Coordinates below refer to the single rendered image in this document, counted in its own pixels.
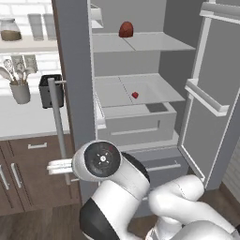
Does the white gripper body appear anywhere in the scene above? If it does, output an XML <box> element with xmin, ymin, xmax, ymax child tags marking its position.
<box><xmin>46</xmin><ymin>157</ymin><xmax>75</xmax><ymax>175</ymax></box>

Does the grey fridge crisper drawer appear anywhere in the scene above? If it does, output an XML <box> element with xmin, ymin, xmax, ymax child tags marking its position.
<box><xmin>97</xmin><ymin>102</ymin><xmax>178</xmax><ymax>147</ymax></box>

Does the grey fridge shelf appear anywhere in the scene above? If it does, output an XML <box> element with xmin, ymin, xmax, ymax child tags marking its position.
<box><xmin>91</xmin><ymin>31</ymin><xmax>197</xmax><ymax>53</ymax></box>
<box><xmin>93</xmin><ymin>72</ymin><xmax>186</xmax><ymax>109</ymax></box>

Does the grey fridge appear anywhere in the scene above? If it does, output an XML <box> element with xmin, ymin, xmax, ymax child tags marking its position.
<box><xmin>88</xmin><ymin>0</ymin><xmax>207</xmax><ymax>218</ymax></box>

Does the grey fridge door with bins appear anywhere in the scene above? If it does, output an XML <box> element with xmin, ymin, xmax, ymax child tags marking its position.
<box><xmin>177</xmin><ymin>0</ymin><xmax>240</xmax><ymax>191</ymax></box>

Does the brown cupboard door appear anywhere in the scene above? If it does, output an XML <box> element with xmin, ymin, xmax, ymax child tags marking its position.
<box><xmin>4</xmin><ymin>153</ymin><xmax>82</xmax><ymax>213</ymax></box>
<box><xmin>0</xmin><ymin>140</ymin><xmax>16</xmax><ymax>218</ymax></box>

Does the brown drawer front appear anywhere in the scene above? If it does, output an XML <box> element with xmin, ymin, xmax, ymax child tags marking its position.
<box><xmin>7</xmin><ymin>134</ymin><xmax>75</xmax><ymax>161</ymax></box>

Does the black toaster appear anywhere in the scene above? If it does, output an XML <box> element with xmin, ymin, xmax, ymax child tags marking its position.
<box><xmin>37</xmin><ymin>73</ymin><xmax>66</xmax><ymax>110</ymax></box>

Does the grey utensil pot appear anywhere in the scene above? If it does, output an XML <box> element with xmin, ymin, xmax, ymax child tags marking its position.
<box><xmin>8</xmin><ymin>81</ymin><xmax>32</xmax><ymax>105</ymax></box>

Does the grey freezer drawer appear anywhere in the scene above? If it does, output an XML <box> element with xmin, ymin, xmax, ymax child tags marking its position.
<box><xmin>124</xmin><ymin>146</ymin><xmax>190</xmax><ymax>218</ymax></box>

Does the pale spatula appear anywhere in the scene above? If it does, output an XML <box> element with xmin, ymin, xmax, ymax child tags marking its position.
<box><xmin>10</xmin><ymin>54</ymin><xmax>26</xmax><ymax>85</ymax></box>
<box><xmin>23</xmin><ymin>54</ymin><xmax>39</xmax><ymax>83</ymax></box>

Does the wooden spoon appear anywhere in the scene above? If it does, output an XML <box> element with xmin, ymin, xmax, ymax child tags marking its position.
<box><xmin>0</xmin><ymin>66</ymin><xmax>16</xmax><ymax>86</ymax></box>

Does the metal whisk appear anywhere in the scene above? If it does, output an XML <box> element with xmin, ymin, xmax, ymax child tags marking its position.
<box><xmin>3</xmin><ymin>58</ymin><xmax>18</xmax><ymax>84</ymax></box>

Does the clear drinking glass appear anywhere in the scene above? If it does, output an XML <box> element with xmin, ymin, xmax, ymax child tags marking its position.
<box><xmin>26</xmin><ymin>13</ymin><xmax>45</xmax><ymax>42</ymax></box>
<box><xmin>42</xmin><ymin>13</ymin><xmax>58</xmax><ymax>41</ymax></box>

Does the glass jar with brown filling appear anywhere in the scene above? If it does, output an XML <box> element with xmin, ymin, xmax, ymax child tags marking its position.
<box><xmin>0</xmin><ymin>17</ymin><xmax>23</xmax><ymax>42</ymax></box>

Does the dark red round food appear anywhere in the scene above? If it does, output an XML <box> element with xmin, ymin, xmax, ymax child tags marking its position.
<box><xmin>118</xmin><ymin>21</ymin><xmax>135</xmax><ymax>39</ymax></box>

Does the white door bin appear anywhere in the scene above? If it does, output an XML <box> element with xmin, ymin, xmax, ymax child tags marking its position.
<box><xmin>199</xmin><ymin>1</ymin><xmax>240</xmax><ymax>26</ymax></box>
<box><xmin>184</xmin><ymin>78</ymin><xmax>231</xmax><ymax>118</ymax></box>

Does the silver drawer handle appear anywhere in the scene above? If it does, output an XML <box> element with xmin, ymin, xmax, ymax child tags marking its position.
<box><xmin>26</xmin><ymin>142</ymin><xmax>49</xmax><ymax>150</ymax></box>

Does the silver cupboard door handle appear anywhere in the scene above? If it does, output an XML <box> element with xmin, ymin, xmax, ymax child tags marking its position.
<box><xmin>0</xmin><ymin>164</ymin><xmax>10</xmax><ymax>191</ymax></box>
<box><xmin>10</xmin><ymin>162</ymin><xmax>23</xmax><ymax>189</ymax></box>

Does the grey fridge door handle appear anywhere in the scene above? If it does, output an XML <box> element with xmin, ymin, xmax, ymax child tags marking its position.
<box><xmin>47</xmin><ymin>77</ymin><xmax>72</xmax><ymax>187</ymax></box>

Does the grey fridge door with handle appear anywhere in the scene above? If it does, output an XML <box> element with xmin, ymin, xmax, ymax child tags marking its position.
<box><xmin>51</xmin><ymin>0</ymin><xmax>98</xmax><ymax>205</ymax></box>

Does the grey freezer drawer handle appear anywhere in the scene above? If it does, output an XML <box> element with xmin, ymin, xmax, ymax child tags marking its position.
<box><xmin>145</xmin><ymin>160</ymin><xmax>183</xmax><ymax>173</ymax></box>

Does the pale wall shelf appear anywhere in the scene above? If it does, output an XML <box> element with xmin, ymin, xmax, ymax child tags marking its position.
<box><xmin>0</xmin><ymin>34</ymin><xmax>61</xmax><ymax>54</ymax></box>

